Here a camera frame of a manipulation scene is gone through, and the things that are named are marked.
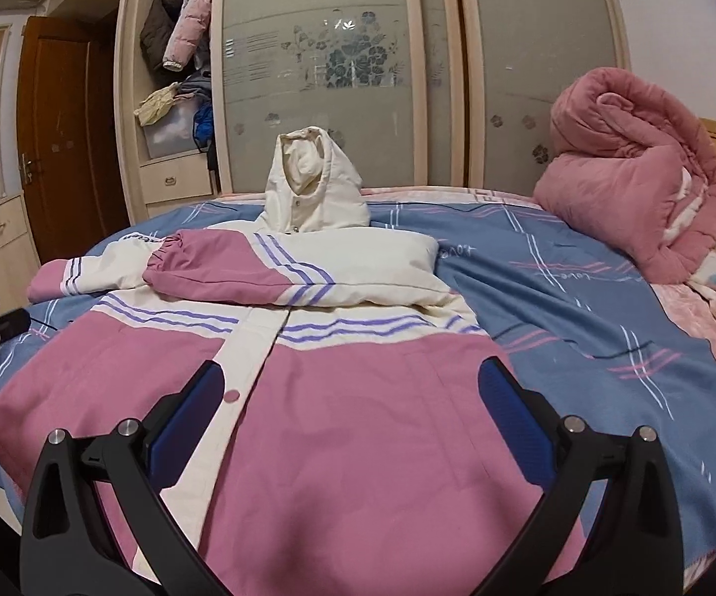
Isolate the frosted plain sliding door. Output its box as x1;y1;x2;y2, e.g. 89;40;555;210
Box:
451;0;633;192

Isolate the rolled pink quilt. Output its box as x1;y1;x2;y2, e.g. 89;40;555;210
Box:
532;67;716;284

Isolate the blue bag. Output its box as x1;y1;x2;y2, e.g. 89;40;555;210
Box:
192;102;216;145

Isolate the frosted floral sliding door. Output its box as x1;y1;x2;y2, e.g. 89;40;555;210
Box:
212;0;459;195

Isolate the beige wardrobe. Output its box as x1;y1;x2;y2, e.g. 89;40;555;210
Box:
112;0;635;224

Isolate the blue plaid bed sheet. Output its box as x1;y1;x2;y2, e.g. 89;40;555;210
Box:
0;189;716;596

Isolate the dark hanging jacket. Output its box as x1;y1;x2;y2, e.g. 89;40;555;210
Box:
139;0;190;74

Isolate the pink and white hooded jacket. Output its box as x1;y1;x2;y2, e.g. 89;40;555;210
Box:
0;126;588;596

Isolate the brown wooden door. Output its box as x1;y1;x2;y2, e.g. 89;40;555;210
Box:
16;15;130;265

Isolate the wardrobe drawer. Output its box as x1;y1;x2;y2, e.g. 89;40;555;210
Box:
139;160;217;201

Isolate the clear plastic storage box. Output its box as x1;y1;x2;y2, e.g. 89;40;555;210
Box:
143;102;213;160

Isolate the pink puffer jacket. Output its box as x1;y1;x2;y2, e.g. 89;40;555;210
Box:
162;0;217;74

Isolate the beige crumpled cloth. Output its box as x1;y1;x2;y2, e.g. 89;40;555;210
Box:
133;81;182;129

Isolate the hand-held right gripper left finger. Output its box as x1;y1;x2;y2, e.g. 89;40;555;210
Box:
19;359;236;596

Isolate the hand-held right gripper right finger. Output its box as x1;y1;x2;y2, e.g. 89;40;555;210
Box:
477;356;687;596

